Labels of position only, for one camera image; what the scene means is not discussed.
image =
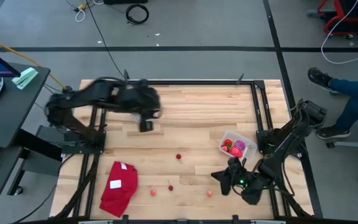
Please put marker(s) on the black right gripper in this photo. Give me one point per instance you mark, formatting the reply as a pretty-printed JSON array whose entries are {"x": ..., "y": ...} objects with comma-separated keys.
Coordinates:
[{"x": 247, "y": 183}]

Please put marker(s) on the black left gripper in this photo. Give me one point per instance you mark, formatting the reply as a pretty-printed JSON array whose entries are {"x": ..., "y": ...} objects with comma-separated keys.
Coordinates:
[{"x": 141, "y": 98}]

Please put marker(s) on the pale pink raspberry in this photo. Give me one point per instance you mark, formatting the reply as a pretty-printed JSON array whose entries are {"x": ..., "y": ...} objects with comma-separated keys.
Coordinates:
[
  {"x": 153, "y": 193},
  {"x": 209, "y": 193}
]

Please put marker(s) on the pink-red round fruit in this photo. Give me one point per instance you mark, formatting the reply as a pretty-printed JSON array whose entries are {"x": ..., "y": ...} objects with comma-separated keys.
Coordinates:
[{"x": 235, "y": 152}]

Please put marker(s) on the red strawberry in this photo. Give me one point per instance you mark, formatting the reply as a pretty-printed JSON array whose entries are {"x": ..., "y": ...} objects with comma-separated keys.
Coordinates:
[{"x": 227, "y": 142}]

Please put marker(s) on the large magenta round fruit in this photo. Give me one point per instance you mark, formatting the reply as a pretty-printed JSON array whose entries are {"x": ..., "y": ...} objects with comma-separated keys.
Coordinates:
[{"x": 240, "y": 145}]

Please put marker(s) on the red textured cherry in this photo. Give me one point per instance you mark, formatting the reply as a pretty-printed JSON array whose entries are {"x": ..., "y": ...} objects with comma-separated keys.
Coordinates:
[{"x": 178, "y": 156}]

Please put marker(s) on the dark red smooth cherry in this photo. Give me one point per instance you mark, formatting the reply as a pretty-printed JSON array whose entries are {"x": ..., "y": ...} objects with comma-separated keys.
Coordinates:
[{"x": 170, "y": 188}]

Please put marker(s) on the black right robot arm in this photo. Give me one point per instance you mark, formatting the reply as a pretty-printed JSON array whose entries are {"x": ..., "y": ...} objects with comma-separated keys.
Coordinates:
[{"x": 291, "y": 137}]

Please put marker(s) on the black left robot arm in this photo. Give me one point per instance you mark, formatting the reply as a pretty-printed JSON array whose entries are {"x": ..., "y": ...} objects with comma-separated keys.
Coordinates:
[{"x": 82, "y": 98}]

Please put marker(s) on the clear plastic tupperware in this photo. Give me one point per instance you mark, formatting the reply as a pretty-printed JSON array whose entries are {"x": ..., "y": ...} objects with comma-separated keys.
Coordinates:
[{"x": 250, "y": 148}]

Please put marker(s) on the red cloth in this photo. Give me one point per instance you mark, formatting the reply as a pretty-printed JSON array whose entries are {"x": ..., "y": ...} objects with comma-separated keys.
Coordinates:
[{"x": 117, "y": 199}]

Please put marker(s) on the black round knob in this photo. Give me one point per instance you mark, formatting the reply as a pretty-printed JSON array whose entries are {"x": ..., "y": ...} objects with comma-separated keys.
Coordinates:
[{"x": 68, "y": 89}]

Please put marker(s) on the person's black shoe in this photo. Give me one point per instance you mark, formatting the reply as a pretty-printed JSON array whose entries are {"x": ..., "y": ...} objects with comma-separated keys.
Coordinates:
[
  {"x": 332, "y": 132},
  {"x": 319, "y": 77}
]

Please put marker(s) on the mint green stapler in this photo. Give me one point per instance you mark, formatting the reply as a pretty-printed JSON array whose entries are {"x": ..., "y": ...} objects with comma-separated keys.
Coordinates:
[{"x": 25, "y": 77}]

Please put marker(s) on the grey office chair base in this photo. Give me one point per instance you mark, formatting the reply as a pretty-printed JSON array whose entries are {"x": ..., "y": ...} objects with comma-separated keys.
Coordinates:
[{"x": 353, "y": 144}]

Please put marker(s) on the black desk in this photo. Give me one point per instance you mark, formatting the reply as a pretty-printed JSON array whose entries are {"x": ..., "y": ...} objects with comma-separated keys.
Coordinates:
[{"x": 8, "y": 124}]

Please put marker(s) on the red chair base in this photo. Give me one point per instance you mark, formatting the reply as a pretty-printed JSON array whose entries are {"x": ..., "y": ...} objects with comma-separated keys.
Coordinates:
[{"x": 340, "y": 14}]

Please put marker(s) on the black aluminium table frame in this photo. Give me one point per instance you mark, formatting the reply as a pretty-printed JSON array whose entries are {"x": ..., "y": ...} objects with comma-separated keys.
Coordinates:
[{"x": 197, "y": 82}]

